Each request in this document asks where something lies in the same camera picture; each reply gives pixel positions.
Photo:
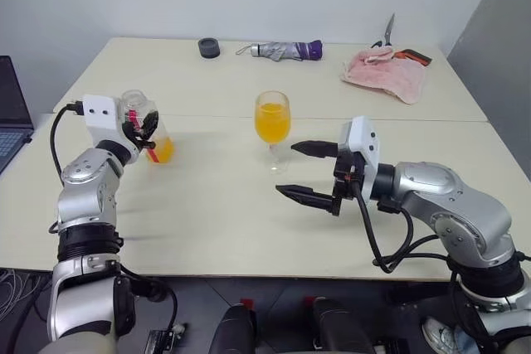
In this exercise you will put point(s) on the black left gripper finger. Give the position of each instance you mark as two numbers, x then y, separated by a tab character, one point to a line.
151	124

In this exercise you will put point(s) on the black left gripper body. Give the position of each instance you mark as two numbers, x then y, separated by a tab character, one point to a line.
134	132

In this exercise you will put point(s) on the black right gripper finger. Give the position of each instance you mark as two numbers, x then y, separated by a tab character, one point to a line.
307	196
317	148

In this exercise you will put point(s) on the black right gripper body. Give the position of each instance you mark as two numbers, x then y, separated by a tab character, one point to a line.
346	180

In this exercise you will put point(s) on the clear bottle with orange drink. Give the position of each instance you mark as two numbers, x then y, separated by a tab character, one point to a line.
164	153

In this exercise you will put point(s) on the clear wine glass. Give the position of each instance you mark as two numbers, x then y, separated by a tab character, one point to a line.
271	122

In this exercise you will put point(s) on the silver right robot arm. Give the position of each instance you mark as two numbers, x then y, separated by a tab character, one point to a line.
448	200

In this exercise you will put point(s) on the black round tape roll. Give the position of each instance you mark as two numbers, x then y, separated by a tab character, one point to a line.
208	48

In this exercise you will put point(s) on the pink towel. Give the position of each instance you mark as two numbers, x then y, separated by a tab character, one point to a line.
386	74

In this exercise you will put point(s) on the folded silver purple umbrella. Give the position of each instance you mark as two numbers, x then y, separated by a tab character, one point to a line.
282	50

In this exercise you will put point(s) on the dark laptop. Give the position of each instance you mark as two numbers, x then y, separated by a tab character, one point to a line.
10	122

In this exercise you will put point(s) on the orange black utility knife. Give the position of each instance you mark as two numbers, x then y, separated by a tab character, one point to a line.
415	56

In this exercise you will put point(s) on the dark rounded shape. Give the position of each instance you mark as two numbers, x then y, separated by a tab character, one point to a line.
340	329
234	329

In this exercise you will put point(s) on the white sneaker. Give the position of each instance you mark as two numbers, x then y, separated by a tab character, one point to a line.
437	333

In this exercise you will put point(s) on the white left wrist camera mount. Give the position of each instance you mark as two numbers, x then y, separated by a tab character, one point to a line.
101	111

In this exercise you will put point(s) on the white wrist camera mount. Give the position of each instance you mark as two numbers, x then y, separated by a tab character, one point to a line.
365	138
101	111

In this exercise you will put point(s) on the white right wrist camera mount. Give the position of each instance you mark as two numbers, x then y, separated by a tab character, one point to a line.
365	138

